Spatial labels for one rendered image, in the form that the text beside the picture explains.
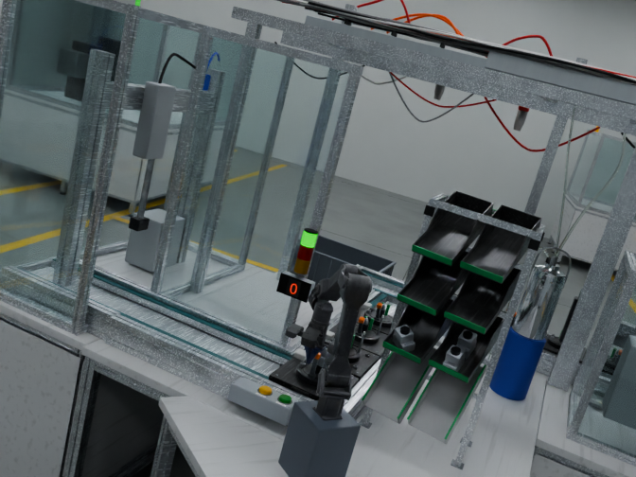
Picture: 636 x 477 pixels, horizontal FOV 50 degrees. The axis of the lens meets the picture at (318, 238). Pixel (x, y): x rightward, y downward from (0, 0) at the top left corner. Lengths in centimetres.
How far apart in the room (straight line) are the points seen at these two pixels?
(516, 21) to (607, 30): 148
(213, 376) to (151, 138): 102
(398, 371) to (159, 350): 81
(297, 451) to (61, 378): 100
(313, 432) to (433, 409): 48
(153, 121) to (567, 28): 1052
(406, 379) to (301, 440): 46
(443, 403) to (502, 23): 1084
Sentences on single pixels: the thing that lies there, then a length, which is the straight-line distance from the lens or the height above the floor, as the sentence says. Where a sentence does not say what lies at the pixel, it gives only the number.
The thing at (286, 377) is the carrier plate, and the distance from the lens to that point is 228.
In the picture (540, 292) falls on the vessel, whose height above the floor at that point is 133.
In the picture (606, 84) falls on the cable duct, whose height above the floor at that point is 214.
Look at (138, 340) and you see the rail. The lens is 242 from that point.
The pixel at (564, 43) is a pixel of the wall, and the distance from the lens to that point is 1270.
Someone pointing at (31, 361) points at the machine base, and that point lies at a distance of 268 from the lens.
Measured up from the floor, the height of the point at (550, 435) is 86.
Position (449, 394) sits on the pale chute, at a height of 109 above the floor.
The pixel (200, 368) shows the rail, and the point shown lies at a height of 92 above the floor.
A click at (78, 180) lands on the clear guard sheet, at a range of 243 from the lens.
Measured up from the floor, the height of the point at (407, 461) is 86.
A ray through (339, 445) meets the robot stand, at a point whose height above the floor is 100.
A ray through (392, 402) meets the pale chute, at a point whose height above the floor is 102.
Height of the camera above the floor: 197
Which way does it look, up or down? 14 degrees down
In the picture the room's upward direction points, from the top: 15 degrees clockwise
